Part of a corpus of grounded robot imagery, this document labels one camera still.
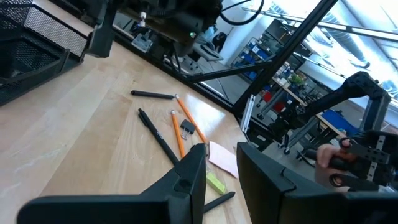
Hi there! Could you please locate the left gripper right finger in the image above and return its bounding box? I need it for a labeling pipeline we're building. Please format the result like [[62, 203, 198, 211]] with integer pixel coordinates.
[[236, 141, 398, 224]]

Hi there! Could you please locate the green sticky note pad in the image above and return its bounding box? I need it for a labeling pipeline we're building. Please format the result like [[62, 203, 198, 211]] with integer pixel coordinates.
[[205, 170, 228, 196]]

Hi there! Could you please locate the black binder clip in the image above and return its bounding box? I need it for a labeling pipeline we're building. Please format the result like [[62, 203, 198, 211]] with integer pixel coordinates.
[[179, 119, 197, 141]]

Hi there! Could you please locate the pink sticky note pad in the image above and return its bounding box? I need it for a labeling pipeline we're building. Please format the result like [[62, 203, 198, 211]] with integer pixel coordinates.
[[207, 141, 239, 180]]

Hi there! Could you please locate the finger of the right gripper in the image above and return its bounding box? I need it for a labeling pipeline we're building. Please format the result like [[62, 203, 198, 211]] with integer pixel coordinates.
[[86, 0, 118, 59]]

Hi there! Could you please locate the black mesh desk organizer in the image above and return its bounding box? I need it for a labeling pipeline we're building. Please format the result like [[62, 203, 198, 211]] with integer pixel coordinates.
[[0, 0, 90, 107]]

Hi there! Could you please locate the thick black marker pen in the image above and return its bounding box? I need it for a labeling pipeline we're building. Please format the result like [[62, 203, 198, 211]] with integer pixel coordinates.
[[203, 190, 236, 215]]

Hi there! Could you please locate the shelf with blue bins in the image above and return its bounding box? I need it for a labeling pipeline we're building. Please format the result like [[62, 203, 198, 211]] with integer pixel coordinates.
[[231, 18, 312, 82]]

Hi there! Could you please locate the black clip pen white print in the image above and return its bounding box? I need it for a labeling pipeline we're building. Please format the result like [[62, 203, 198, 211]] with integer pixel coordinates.
[[137, 107, 180, 166]]

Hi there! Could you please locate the plain black pen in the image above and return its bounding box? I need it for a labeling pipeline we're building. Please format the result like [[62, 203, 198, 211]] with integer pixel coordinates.
[[130, 90, 175, 100]]

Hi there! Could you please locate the silver aluminium extrusion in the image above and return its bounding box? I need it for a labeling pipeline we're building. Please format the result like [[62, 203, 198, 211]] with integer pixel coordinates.
[[240, 93, 257, 134]]

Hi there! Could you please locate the person's hand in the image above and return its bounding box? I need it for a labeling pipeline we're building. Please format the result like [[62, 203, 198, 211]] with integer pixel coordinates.
[[314, 142, 354, 189]]

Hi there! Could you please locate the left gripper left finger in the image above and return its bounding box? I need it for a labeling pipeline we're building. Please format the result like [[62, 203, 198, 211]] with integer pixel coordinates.
[[16, 142, 208, 224]]

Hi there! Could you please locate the orange pencil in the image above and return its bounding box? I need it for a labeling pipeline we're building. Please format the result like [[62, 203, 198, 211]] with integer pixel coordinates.
[[170, 109, 187, 159], [174, 93, 208, 144]]

